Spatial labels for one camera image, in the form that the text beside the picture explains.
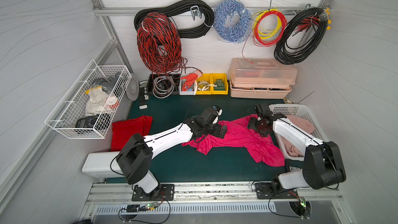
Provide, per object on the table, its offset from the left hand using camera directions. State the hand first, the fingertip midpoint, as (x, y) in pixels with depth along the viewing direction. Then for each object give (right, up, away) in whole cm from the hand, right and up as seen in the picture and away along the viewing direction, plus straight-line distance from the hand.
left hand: (221, 128), depth 81 cm
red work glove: (-20, +30, +33) cm, 49 cm away
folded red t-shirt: (-58, -4, +9) cm, 59 cm away
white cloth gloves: (-57, +15, -13) cm, 60 cm away
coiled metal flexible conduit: (-39, +25, +29) cm, 54 cm away
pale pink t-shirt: (+50, 0, +10) cm, 52 cm away
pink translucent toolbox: (+29, +30, +21) cm, 47 cm away
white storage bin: (-18, +22, +32) cm, 42 cm away
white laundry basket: (+49, +9, +17) cm, 53 cm away
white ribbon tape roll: (-9, +25, +34) cm, 44 cm away
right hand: (+20, 0, +8) cm, 22 cm away
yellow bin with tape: (-7, +32, +37) cm, 50 cm away
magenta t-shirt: (+13, -8, +10) cm, 18 cm away
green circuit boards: (+4, +26, +37) cm, 46 cm away
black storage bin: (-31, +32, +32) cm, 55 cm away
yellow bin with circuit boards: (+3, +33, +38) cm, 51 cm away
